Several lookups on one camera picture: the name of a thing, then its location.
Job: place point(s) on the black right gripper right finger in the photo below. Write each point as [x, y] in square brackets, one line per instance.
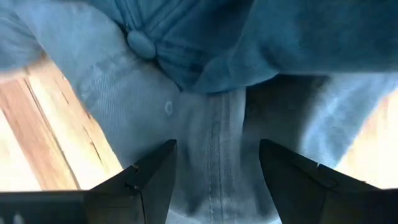
[311, 199]

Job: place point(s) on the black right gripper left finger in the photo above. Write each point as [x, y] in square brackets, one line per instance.
[124, 202]

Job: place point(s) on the grey denim jeans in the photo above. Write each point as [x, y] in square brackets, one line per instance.
[130, 118]

